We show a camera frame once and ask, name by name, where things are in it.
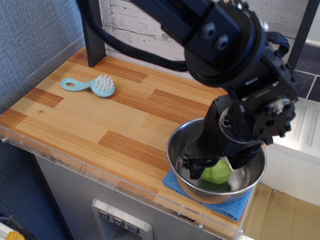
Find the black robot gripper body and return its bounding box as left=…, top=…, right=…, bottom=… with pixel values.
left=181, top=95, right=263, bottom=170

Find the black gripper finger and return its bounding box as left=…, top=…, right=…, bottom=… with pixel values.
left=189, top=160, right=218, bottom=180
left=228, top=147, right=259, bottom=170

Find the green toy broccoli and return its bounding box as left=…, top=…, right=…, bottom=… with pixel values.
left=201, top=160, right=232, bottom=185

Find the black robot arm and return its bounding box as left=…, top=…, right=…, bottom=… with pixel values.
left=135, top=0, right=298, bottom=180

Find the stainless steel pot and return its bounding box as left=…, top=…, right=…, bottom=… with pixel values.
left=166, top=118, right=267, bottom=204

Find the blue cloth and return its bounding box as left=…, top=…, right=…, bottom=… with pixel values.
left=162, top=170, right=252, bottom=221

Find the white ribbed box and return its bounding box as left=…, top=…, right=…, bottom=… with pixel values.
left=260, top=98, right=320, bottom=206

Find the grey cabinet with buttons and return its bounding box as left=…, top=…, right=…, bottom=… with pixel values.
left=36, top=156, right=217, bottom=240

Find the light blue toy brush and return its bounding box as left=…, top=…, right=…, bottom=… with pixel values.
left=60, top=74, right=116, bottom=98

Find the yellow black object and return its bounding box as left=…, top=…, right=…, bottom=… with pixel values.
left=0, top=214, right=37, bottom=240

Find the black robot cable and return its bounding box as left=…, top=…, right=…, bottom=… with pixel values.
left=74, top=0, right=191, bottom=73

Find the black left frame post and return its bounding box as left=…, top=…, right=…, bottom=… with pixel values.
left=80, top=0, right=106, bottom=67

